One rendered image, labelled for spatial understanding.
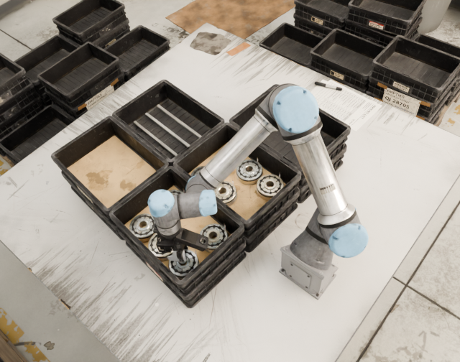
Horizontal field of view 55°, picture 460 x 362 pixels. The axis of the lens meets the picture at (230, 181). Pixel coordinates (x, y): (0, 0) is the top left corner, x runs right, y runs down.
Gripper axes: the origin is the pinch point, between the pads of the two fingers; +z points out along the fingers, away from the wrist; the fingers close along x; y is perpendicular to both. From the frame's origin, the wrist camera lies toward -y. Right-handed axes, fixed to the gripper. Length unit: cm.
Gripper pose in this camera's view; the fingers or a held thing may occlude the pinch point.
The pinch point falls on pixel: (186, 255)
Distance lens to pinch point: 156.1
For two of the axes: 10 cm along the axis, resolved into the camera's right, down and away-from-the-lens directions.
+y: -9.9, -0.2, 1.1
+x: -0.9, 8.1, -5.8
